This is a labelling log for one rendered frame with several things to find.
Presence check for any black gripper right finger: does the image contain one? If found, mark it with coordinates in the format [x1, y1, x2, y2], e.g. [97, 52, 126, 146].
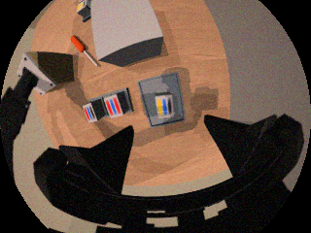
[205, 114, 276, 176]

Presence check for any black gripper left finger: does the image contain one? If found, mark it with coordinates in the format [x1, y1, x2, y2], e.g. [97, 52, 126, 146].
[58, 125, 135, 194]

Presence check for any grey flat panel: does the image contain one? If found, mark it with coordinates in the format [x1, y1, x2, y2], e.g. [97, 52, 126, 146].
[203, 0, 311, 193]

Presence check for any orange-handled screwdriver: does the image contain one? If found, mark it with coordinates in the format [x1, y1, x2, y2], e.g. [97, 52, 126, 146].
[70, 35, 98, 67]

